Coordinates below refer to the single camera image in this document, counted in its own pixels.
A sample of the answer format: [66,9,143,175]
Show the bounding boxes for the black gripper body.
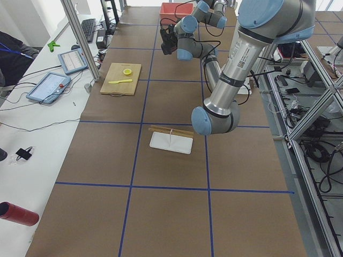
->
[165,37,177,55]

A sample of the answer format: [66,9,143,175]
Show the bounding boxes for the red plastic bin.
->
[159,2,193,25]

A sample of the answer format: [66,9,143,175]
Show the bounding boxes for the yellow lemon slices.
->
[123,69,132,75]

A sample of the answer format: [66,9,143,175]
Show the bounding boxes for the yellow plastic knife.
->
[108,79,133,84]

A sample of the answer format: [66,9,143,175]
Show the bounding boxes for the bamboo cutting board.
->
[100,63,141,96]

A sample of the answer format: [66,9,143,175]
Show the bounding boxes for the black power adapter box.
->
[95,29,107,49]

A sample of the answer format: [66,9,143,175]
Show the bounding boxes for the black keyboard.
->
[81,18,96,43]

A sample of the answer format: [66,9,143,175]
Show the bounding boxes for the wooden chopstick near tray edge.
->
[149,125,193,135]

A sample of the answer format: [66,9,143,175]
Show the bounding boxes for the far teach pendant tablet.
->
[57,48,88,75]

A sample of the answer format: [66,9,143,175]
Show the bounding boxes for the teach pendant tablet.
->
[57,48,88,75]
[26,72,71,104]

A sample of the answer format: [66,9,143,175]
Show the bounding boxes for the white rectangular tray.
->
[150,132,193,154]

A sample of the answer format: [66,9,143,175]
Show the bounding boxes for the green plastic clip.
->
[47,41,60,52]

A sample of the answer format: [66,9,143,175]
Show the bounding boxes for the near teach pendant tablet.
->
[26,72,71,104]

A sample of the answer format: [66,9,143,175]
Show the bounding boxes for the seated person in dark clothes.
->
[1,32,39,87]

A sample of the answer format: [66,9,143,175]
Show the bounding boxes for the small black device on table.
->
[16,147,33,161]

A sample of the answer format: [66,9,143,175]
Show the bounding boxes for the red cylinder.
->
[1,202,39,226]

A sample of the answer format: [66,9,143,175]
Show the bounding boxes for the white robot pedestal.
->
[228,21,251,95]

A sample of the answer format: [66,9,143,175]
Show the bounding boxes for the aluminium frame post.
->
[61,0,100,82]

